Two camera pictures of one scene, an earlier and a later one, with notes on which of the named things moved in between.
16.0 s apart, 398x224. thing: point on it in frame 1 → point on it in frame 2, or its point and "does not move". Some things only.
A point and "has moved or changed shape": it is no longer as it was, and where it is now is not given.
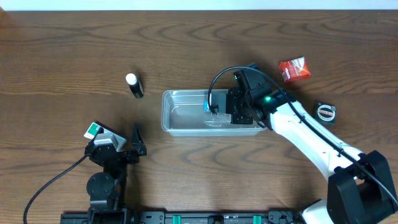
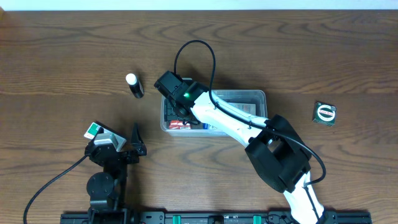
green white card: x=92 y=130 does not move
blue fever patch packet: x=206 y=107 has moved or changed shape
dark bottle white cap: x=135 y=85 does not move
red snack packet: x=294 y=70 → x=178 y=124
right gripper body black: x=235 y=106 → x=169 y=114
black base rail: x=198 y=217 does not move
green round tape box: x=325 y=112 does not move
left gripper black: x=123 y=155 does not move
